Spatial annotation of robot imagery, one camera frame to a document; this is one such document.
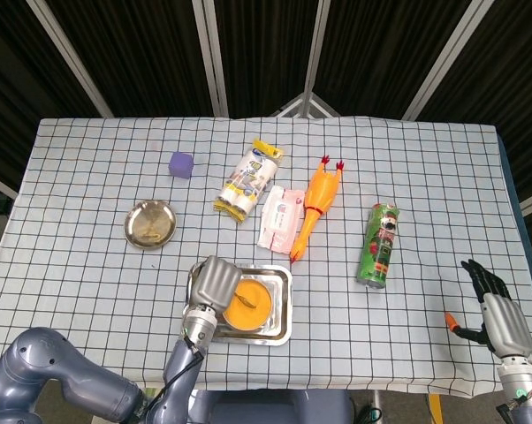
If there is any black folding screen white frame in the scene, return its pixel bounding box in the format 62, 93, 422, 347
0, 0, 532, 231

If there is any small steel spoon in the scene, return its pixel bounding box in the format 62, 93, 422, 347
233, 289, 258, 309

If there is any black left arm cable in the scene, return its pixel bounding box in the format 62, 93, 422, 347
148, 335, 205, 410

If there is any pink wet wipes pack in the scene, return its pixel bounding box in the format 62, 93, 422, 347
256, 185, 307, 254

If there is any bowl of yellow powder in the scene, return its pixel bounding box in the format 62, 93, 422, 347
220, 277, 275, 332

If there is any round steel plate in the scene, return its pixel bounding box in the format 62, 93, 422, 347
124, 199, 179, 251

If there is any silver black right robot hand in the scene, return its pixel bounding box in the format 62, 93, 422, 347
444, 258, 532, 359

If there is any rectangular steel tray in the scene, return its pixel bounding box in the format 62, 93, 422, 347
184, 261, 293, 348

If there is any orange rubber chicken toy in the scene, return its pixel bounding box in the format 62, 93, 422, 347
289, 155, 346, 266

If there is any white black-grid tablecloth table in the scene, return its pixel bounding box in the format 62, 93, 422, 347
0, 115, 532, 397

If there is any white metal screen foot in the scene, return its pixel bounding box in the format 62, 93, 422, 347
270, 91, 342, 119

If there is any dark blue under cloth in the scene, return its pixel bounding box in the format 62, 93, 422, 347
497, 130, 532, 292

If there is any green Pringles can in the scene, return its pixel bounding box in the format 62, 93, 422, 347
355, 202, 401, 291

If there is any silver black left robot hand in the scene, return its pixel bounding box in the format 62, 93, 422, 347
190, 254, 244, 313

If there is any purple foam cube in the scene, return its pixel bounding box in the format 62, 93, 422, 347
167, 151, 194, 180

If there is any yellow white bag roll pack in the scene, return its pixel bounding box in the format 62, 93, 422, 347
212, 138, 285, 225

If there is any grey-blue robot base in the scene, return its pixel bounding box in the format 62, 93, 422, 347
190, 390, 353, 424

